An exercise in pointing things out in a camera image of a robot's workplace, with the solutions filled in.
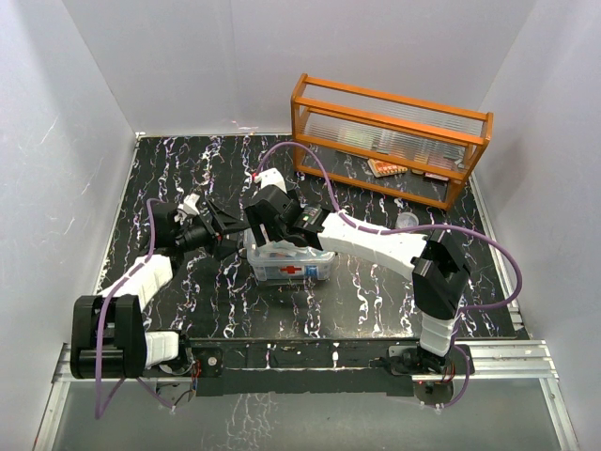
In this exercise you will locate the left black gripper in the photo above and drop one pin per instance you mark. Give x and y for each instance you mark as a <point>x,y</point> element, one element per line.
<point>222,226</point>

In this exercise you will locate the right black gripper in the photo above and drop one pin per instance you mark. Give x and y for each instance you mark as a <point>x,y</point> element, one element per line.
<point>257,224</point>

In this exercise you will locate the clear plastic medicine box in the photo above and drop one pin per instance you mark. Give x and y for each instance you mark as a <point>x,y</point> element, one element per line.
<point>292,271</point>

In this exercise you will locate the clear plastic box lid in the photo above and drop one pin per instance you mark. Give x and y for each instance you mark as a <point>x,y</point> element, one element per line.
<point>282,253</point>

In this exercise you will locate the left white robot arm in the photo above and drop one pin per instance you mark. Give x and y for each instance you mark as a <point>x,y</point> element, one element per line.
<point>108,337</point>

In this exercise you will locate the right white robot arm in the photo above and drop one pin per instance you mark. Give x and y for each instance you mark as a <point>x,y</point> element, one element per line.
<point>433,264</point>

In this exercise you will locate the small clear round jar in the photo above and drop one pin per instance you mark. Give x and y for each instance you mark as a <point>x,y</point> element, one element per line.
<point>406,220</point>

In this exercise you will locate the orange wooden shelf rack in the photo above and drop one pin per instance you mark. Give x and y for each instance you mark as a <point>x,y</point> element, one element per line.
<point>341,126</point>

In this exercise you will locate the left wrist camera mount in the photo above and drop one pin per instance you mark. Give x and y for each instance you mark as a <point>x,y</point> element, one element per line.
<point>188,208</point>

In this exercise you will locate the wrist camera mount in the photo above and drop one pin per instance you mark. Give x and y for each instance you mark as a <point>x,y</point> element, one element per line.
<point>188,208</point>
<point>269,178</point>

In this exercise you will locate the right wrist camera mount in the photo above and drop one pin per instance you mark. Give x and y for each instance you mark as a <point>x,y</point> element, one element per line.
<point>269,178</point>

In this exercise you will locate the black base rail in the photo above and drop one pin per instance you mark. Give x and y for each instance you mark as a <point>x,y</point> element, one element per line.
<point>393,366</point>

